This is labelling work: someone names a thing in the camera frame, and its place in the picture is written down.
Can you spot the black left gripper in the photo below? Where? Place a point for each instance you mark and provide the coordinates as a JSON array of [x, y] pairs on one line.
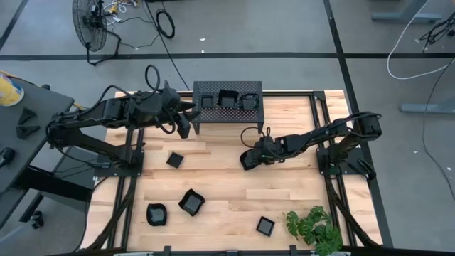
[[168, 106]]

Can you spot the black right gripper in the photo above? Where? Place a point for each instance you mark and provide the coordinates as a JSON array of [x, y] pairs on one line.
[[268, 151]]

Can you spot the small black square plate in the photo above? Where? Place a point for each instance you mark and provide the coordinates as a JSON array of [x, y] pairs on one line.
[[265, 226], [175, 160], [207, 102]]

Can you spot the black pot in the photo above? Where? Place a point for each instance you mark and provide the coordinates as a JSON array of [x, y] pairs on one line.
[[227, 100]]

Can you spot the black wavy-edged square plate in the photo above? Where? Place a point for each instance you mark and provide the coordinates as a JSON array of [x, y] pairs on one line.
[[191, 202]]

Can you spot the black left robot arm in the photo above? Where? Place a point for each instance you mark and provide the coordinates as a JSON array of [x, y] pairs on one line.
[[106, 110]]

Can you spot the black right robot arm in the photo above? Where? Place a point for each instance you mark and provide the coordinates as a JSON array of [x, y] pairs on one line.
[[320, 137]]

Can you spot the black perforated metal shelf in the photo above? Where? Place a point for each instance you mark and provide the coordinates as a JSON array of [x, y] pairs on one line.
[[227, 115]]

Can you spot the green leafy plant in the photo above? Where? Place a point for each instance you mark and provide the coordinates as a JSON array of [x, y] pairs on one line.
[[316, 227]]

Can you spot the black floor fan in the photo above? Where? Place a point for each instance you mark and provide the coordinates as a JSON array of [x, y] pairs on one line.
[[90, 25]]

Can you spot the dark grey side table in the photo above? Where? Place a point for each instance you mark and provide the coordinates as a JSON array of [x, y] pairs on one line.
[[35, 99]]

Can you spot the grey desk foot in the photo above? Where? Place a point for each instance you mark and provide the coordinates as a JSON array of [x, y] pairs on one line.
[[405, 16], [426, 108]]

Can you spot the yellow and white bag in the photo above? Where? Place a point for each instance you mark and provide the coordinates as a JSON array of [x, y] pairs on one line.
[[9, 92]]

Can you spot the black caster wheel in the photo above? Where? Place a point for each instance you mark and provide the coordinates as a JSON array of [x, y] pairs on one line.
[[37, 220]]

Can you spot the black handheld device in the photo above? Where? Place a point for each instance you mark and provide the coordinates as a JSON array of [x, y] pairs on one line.
[[6, 156]]

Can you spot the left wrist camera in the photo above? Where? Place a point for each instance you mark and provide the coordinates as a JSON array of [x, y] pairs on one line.
[[184, 128]]

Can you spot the black table rail frame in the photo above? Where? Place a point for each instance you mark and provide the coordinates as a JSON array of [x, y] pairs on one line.
[[288, 94]]

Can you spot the black triangular bracket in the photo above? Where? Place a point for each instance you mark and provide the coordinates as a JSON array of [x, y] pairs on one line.
[[26, 116], [26, 131]]

